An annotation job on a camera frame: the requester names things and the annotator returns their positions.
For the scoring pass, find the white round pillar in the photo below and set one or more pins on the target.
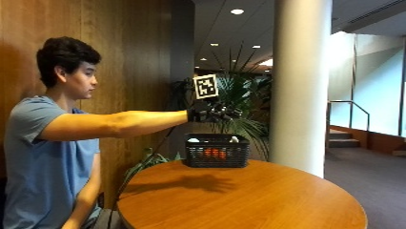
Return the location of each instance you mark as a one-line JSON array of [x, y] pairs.
[[301, 86]]

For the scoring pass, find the the person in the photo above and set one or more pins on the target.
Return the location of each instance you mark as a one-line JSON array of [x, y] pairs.
[[42, 152]]

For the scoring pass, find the small green leafy plant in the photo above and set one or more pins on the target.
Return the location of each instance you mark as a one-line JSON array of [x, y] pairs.
[[146, 162]]

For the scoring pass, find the white rounded object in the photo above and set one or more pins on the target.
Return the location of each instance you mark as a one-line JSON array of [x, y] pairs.
[[194, 140]]

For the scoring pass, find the white bottle top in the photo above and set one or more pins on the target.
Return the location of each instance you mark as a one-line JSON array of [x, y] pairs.
[[234, 139]]

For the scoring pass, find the large green potted palm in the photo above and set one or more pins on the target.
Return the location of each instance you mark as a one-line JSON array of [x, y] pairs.
[[243, 95]]

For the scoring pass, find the round ceiling light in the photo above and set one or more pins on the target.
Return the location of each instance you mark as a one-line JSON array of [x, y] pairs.
[[238, 11]]

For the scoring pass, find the orange object in basket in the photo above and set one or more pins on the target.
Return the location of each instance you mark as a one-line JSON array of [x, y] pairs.
[[215, 153]]

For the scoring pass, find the black plastic mesh basket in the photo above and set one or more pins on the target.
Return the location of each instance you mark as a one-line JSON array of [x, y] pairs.
[[218, 152]]

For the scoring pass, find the stair steps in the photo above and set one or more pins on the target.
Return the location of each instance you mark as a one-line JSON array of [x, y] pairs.
[[344, 139]]

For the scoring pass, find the metal stair handrail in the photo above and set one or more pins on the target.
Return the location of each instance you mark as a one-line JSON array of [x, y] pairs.
[[349, 111]]

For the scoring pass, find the white marker cube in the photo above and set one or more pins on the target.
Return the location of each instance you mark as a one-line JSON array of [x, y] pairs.
[[206, 86]]

